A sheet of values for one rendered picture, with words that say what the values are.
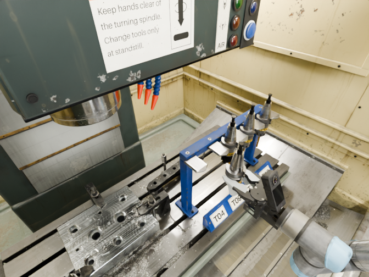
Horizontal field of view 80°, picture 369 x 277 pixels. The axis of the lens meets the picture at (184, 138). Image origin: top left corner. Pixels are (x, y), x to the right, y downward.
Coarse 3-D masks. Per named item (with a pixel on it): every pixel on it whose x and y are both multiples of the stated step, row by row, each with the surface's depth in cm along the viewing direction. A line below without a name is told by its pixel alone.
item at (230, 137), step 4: (228, 124) 75; (228, 128) 75; (232, 128) 74; (228, 132) 76; (232, 132) 75; (228, 136) 77; (232, 136) 76; (224, 140) 79; (228, 140) 77; (232, 140) 77
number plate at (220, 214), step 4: (220, 208) 89; (224, 208) 90; (216, 212) 87; (220, 212) 88; (224, 212) 89; (212, 216) 86; (216, 216) 87; (220, 216) 88; (224, 216) 89; (212, 220) 86; (216, 220) 87; (220, 220) 88; (216, 224) 87
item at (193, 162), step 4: (192, 156) 74; (196, 156) 74; (188, 160) 73; (192, 160) 73; (196, 160) 73; (200, 160) 73; (188, 164) 72; (192, 164) 72; (196, 164) 72; (200, 164) 71; (204, 164) 71; (192, 168) 70; (196, 168) 70; (200, 168) 70; (204, 168) 70; (196, 172) 69; (200, 172) 70
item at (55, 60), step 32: (0, 0) 19; (32, 0) 21; (64, 0) 22; (0, 32) 20; (32, 32) 22; (64, 32) 23; (96, 32) 26; (0, 64) 21; (32, 64) 23; (64, 64) 25; (96, 64) 27; (160, 64) 34; (32, 96) 24; (64, 96) 27; (96, 96) 30
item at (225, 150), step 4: (212, 144) 79; (216, 144) 79; (220, 144) 79; (208, 148) 78; (212, 148) 77; (216, 148) 77; (220, 148) 77; (224, 148) 77; (228, 148) 77; (216, 152) 76; (220, 152) 76; (224, 152) 76; (228, 152) 76; (220, 156) 75
